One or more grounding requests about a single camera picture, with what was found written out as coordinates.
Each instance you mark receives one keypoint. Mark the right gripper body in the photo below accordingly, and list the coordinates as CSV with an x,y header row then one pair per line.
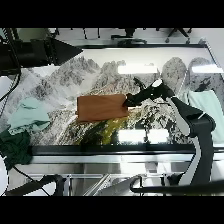
x,y
135,98

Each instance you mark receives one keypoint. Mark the brown garment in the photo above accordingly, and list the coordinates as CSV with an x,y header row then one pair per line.
x,y
101,107

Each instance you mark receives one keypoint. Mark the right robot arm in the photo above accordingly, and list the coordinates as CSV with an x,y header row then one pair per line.
x,y
201,133

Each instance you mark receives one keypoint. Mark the light green garment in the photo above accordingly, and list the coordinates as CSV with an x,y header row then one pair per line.
x,y
29,115
210,111

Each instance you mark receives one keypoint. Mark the dark green garment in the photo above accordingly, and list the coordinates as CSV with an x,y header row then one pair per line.
x,y
15,148

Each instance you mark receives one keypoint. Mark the silver frame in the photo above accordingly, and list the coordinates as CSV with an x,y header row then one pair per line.
x,y
100,159

